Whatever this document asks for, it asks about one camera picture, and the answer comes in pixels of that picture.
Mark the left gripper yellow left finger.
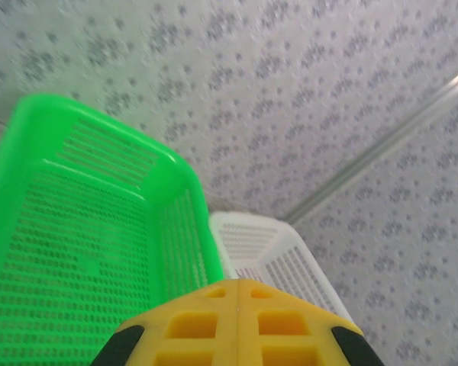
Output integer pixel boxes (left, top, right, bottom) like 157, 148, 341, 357
89, 279, 239, 366

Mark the white plastic mesh basket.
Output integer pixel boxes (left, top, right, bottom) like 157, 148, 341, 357
208, 211, 358, 332

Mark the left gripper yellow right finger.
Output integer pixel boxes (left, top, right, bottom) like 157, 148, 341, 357
238, 279, 385, 366

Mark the aluminium frame post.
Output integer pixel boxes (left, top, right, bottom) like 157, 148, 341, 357
284, 63, 458, 226

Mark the green plastic mesh basket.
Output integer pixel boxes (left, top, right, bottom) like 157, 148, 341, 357
0, 93, 226, 366

